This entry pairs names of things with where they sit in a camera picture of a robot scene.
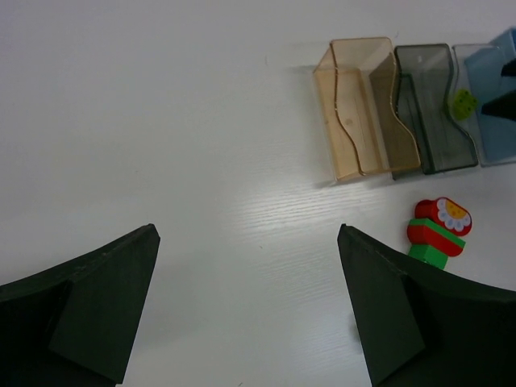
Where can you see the red flower lego brick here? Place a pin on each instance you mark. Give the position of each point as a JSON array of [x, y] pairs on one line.
[[446, 213]]

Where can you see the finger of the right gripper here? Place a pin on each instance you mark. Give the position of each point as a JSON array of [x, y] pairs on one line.
[[498, 92]]

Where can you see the dark grey transparent container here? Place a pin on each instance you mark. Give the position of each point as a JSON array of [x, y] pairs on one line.
[[425, 77]]

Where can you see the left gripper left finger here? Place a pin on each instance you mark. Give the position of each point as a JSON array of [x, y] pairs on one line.
[[75, 324]]

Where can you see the blue container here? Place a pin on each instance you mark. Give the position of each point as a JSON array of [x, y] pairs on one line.
[[497, 135]]

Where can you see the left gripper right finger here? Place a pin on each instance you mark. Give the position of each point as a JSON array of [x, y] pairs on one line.
[[422, 326]]

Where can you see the orange transparent container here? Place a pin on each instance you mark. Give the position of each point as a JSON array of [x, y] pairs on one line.
[[357, 81]]

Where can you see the clear transparent container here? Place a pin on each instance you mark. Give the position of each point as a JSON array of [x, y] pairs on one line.
[[461, 51]]

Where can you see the red green lego stack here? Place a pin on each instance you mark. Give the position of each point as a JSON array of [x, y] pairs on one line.
[[431, 243]]

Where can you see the lime square lego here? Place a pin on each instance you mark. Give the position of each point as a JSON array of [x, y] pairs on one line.
[[463, 105]]

